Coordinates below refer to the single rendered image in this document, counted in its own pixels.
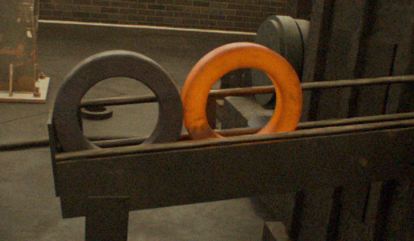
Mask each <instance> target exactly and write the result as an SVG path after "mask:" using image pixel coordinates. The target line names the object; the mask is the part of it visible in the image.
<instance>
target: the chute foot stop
mask: <svg viewBox="0 0 414 241"><path fill-rule="evenodd" d="M53 111H54V109H50V112H49V117H48V135H49V142H50V153H51V159H52V171H53V176H54V188H55V194H56V197H58V196H60V193H59V187H58V175H57V169H56V162H57V161H56V153H58V140H57V137H56V134H55V131H54V124H53Z"/></svg>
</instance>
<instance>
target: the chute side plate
mask: <svg viewBox="0 0 414 241"><path fill-rule="evenodd" d="M56 169H57V175H58V187H59V193H60V205H61V211H62V218H80V217H86V215H87V198H88V197H109V196H129V212H131V211H137V210H148V209H154V208H165V207H171V206H182V205H188V204H200V203H206V202H217V201H223V200H229V199H240V198H246V197H257V196H263V195H274V194H280V193H291V192H297V191H308V190H314V189H325V187H336V186H343V185H354V184H359V183H370V182H376V181H387V180H393V179H404V178H410V177H414V127H408V128H401V129H387V130H381V131H368V132H360V133H347V134H340V135H326V136H319V137H306V138H298V139H285V140H278V141H265V142H257V143H244V144H237V145H223V146H216V147H202V148H195V149H181V150H174V151H161V152H153V153H140V154H133V155H119V156H112V157H99V158H92V159H79V160H71V161H58V162H56Z"/></svg>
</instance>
